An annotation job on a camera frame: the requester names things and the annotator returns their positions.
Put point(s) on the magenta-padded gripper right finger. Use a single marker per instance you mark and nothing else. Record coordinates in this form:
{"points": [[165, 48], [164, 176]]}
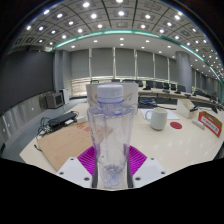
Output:
{"points": [[148, 168]]}

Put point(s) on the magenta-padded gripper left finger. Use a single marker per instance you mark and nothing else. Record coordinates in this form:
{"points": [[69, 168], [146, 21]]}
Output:
{"points": [[75, 170]]}

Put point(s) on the clear plastic water bottle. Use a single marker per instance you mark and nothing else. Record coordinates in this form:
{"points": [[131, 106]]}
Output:
{"points": [[111, 133]]}

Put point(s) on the brown cardboard sheet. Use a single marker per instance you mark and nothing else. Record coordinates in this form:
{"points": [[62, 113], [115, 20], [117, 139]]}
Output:
{"points": [[63, 143]]}

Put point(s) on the white ceramic mug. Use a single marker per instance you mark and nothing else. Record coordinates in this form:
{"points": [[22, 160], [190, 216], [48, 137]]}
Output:
{"points": [[159, 119]]}

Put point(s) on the flat round red coaster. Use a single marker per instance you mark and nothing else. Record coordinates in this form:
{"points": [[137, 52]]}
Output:
{"points": [[176, 125]]}

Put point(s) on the black power strip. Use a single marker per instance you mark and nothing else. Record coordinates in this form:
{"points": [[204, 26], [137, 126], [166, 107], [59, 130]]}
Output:
{"points": [[61, 119]]}

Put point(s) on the white printed paper sheet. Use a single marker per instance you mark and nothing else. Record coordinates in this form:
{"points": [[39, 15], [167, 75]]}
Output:
{"points": [[171, 115]]}

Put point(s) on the white remote control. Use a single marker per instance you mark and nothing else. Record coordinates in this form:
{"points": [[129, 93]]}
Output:
{"points": [[198, 124]]}

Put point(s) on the cream desk organizer box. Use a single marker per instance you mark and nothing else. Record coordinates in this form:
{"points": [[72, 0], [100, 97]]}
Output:
{"points": [[185, 108]]}

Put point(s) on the grey old monitor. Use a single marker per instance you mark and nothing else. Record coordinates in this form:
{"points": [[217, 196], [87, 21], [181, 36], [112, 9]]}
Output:
{"points": [[54, 100]]}

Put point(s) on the open cardboard box red edge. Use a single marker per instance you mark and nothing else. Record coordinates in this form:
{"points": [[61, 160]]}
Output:
{"points": [[210, 124]]}

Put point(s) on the long curved conference desk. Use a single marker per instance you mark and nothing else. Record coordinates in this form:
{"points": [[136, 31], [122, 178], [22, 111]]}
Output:
{"points": [[173, 94]]}

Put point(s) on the white paper carton box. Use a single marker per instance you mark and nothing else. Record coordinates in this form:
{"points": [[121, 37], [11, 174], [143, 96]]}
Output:
{"points": [[91, 93]]}

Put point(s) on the row of black office chairs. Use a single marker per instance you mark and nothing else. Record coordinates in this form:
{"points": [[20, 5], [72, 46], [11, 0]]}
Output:
{"points": [[160, 85]]}

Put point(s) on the group of ceiling lights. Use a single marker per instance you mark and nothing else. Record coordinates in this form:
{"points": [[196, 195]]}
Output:
{"points": [[93, 16]]}

